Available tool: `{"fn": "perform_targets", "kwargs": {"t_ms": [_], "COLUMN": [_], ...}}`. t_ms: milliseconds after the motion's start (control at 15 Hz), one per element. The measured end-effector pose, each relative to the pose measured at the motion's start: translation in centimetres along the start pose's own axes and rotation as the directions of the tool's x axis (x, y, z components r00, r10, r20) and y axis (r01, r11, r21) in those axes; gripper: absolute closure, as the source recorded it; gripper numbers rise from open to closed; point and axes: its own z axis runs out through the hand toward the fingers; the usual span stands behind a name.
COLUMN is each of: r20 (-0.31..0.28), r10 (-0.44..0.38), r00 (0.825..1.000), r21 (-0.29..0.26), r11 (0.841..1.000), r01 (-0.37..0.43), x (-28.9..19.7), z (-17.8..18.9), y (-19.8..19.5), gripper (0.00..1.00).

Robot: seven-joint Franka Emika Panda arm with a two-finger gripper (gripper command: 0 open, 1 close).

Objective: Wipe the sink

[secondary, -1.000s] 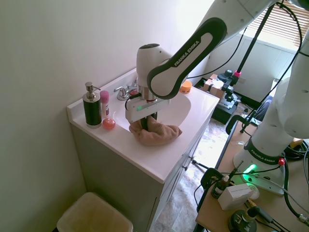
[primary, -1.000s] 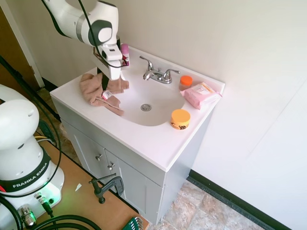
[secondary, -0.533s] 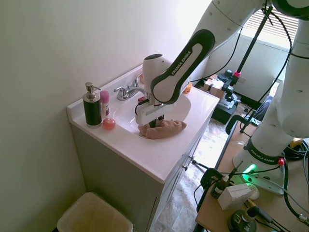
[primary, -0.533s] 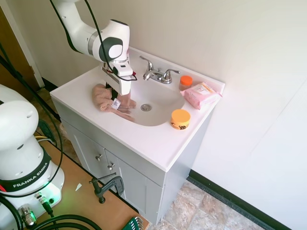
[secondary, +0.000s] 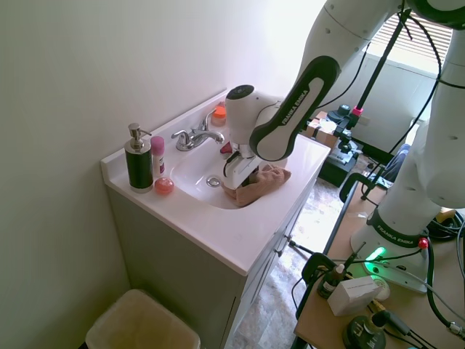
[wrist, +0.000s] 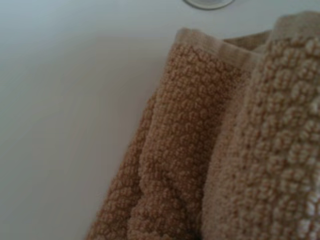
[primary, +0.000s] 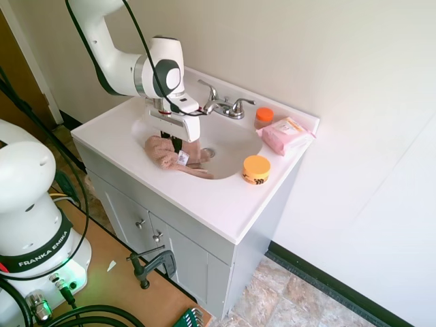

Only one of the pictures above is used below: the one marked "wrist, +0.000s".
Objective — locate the tan terry towel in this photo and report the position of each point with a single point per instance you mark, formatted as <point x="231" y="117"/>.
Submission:
<point x="200" y="125"/>

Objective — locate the chrome drain stopper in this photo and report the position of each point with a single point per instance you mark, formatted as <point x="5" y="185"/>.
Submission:
<point x="207" y="3"/>

